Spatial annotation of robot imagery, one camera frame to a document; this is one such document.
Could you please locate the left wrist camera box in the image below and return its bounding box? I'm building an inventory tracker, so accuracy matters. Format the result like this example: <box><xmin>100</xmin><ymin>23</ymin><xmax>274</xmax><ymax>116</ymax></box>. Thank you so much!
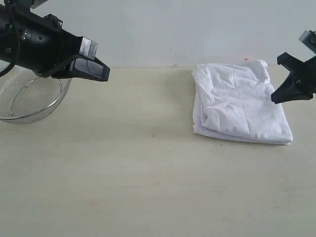
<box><xmin>30</xmin><ymin>0</ymin><xmax>48</xmax><ymax>9</ymax></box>

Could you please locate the metal mesh strainer bowl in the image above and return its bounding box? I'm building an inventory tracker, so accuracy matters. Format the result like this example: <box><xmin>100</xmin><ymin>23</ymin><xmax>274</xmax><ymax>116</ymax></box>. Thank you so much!
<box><xmin>0</xmin><ymin>66</ymin><xmax>72</xmax><ymax>124</ymax></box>

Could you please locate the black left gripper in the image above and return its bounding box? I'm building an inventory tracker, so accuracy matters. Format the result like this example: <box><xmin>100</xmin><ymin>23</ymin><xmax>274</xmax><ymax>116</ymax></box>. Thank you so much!
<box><xmin>0</xmin><ymin>0</ymin><xmax>111</xmax><ymax>82</ymax></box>

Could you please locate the white t-shirt red lettering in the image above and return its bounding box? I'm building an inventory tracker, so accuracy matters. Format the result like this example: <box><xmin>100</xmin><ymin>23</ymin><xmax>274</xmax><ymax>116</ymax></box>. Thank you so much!
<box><xmin>192</xmin><ymin>60</ymin><xmax>293</xmax><ymax>145</ymax></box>

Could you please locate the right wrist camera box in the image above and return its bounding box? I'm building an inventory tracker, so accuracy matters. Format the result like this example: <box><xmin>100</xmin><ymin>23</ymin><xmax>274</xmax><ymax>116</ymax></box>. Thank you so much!
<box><xmin>299</xmin><ymin>30</ymin><xmax>316</xmax><ymax>53</ymax></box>

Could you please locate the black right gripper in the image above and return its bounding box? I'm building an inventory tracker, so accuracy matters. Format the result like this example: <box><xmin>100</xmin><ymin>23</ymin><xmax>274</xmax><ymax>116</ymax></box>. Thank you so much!
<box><xmin>271</xmin><ymin>52</ymin><xmax>316</xmax><ymax>104</ymax></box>

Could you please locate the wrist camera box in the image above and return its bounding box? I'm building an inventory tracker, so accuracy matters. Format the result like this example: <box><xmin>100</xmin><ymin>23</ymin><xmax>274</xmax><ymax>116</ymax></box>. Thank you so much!
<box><xmin>30</xmin><ymin>0</ymin><xmax>48</xmax><ymax>9</ymax></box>
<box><xmin>299</xmin><ymin>30</ymin><xmax>316</xmax><ymax>53</ymax></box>

